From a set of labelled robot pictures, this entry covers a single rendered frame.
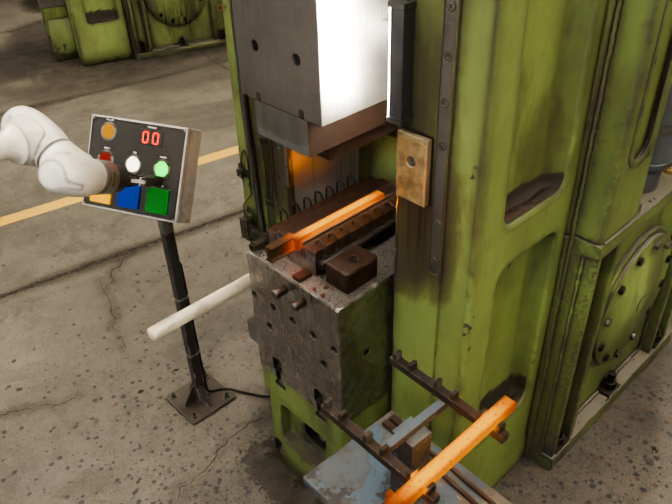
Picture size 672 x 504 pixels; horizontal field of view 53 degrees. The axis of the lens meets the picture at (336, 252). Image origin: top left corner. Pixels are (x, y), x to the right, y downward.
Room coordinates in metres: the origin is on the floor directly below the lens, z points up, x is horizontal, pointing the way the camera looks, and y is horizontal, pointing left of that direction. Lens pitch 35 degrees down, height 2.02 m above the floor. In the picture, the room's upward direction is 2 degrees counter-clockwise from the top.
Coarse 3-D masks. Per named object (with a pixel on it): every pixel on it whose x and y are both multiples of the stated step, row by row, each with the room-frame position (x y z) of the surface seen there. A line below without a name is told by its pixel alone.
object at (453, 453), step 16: (512, 400) 0.96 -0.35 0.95; (496, 416) 0.92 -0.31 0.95; (464, 432) 0.88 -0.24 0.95; (480, 432) 0.88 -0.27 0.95; (448, 448) 0.85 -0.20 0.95; (464, 448) 0.85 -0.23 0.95; (432, 464) 0.81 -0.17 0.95; (448, 464) 0.81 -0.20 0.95; (416, 480) 0.78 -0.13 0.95; (432, 480) 0.78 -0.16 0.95; (400, 496) 0.74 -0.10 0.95; (416, 496) 0.75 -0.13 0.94
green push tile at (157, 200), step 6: (150, 192) 1.75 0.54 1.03; (156, 192) 1.74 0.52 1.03; (162, 192) 1.74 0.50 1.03; (168, 192) 1.73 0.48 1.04; (150, 198) 1.74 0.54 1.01; (156, 198) 1.73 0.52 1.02; (162, 198) 1.73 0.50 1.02; (168, 198) 1.72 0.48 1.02; (150, 204) 1.73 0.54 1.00; (156, 204) 1.72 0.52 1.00; (162, 204) 1.72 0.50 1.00; (168, 204) 1.72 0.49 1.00; (150, 210) 1.72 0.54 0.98; (156, 210) 1.71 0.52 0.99; (162, 210) 1.71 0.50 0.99
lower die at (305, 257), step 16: (352, 192) 1.77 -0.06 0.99; (368, 192) 1.77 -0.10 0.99; (320, 208) 1.70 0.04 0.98; (336, 208) 1.68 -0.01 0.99; (368, 208) 1.67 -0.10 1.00; (384, 208) 1.67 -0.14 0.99; (288, 224) 1.62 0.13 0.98; (304, 224) 1.60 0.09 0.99; (336, 224) 1.58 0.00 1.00; (368, 224) 1.60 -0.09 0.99; (272, 240) 1.59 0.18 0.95; (304, 240) 1.51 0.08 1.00; (352, 240) 1.56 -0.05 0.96; (304, 256) 1.49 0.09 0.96; (320, 256) 1.47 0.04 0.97; (320, 272) 1.47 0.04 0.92
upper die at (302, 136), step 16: (256, 112) 1.60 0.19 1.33; (272, 112) 1.56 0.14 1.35; (368, 112) 1.60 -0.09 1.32; (384, 112) 1.64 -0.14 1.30; (272, 128) 1.56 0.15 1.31; (288, 128) 1.51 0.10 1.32; (304, 128) 1.47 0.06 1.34; (320, 128) 1.49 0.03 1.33; (336, 128) 1.52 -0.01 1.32; (352, 128) 1.56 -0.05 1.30; (368, 128) 1.60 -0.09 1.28; (288, 144) 1.52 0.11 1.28; (304, 144) 1.47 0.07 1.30; (320, 144) 1.49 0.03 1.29; (336, 144) 1.52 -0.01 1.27
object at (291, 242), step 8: (376, 192) 1.74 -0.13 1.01; (360, 200) 1.69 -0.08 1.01; (368, 200) 1.69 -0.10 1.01; (344, 208) 1.65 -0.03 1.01; (352, 208) 1.65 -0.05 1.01; (360, 208) 1.66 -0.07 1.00; (328, 216) 1.61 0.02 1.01; (336, 216) 1.61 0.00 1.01; (344, 216) 1.62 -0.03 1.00; (312, 224) 1.57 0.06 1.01; (320, 224) 1.57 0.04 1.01; (328, 224) 1.58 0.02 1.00; (304, 232) 1.54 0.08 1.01; (312, 232) 1.54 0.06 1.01; (280, 240) 1.48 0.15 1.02; (288, 240) 1.48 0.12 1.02; (296, 240) 1.49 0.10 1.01; (272, 248) 1.45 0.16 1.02; (280, 248) 1.47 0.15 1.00; (288, 248) 1.49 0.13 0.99; (296, 248) 1.49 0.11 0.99; (272, 256) 1.45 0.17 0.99; (280, 256) 1.47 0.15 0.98
